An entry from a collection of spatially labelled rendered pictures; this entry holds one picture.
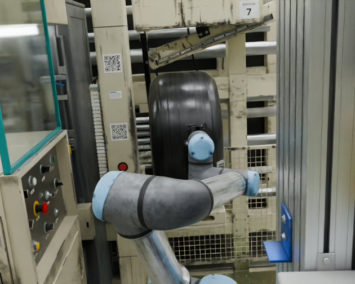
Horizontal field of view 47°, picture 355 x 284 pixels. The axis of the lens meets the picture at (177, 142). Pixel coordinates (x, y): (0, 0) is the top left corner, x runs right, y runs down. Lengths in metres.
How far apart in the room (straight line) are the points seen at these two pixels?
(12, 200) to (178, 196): 0.55
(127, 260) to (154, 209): 1.18
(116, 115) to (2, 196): 0.70
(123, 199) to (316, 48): 0.49
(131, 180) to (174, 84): 0.85
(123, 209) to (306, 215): 0.39
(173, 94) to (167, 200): 0.84
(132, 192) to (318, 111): 0.42
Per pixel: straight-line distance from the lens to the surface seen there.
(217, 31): 2.12
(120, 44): 1.72
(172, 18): 1.97
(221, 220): 1.80
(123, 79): 1.73
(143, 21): 1.97
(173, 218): 0.85
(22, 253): 1.29
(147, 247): 1.00
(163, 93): 1.63
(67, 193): 1.76
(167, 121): 1.57
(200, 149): 1.20
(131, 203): 0.86
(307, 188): 0.66
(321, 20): 0.61
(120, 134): 1.77
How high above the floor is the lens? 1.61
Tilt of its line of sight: 15 degrees down
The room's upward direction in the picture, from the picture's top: 4 degrees counter-clockwise
